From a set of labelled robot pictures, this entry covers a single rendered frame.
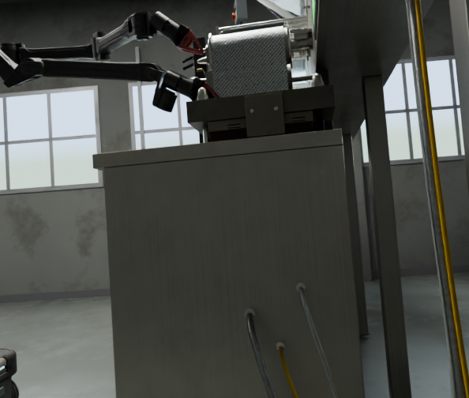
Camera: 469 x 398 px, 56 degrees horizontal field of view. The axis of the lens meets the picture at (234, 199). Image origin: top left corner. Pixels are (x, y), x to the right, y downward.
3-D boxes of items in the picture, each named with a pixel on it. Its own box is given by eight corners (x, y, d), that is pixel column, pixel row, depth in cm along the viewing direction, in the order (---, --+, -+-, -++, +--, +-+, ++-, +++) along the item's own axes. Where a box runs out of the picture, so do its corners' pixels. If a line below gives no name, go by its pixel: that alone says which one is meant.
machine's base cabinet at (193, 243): (248, 306, 362) (241, 201, 366) (328, 302, 351) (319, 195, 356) (118, 498, 113) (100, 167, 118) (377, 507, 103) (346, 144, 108)
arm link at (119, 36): (92, 62, 181) (88, 35, 179) (106, 62, 185) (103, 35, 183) (137, 39, 147) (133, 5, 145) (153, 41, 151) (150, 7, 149)
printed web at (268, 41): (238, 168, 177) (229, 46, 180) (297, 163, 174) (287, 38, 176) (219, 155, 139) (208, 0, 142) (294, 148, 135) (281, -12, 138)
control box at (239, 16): (231, 25, 206) (230, 5, 206) (245, 25, 207) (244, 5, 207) (233, 18, 199) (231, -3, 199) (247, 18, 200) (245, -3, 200)
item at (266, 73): (215, 119, 140) (211, 62, 141) (290, 111, 136) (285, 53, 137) (215, 119, 140) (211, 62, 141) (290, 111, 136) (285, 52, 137)
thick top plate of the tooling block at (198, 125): (200, 133, 137) (200, 114, 137) (332, 120, 130) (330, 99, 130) (187, 122, 121) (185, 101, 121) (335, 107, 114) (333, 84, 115)
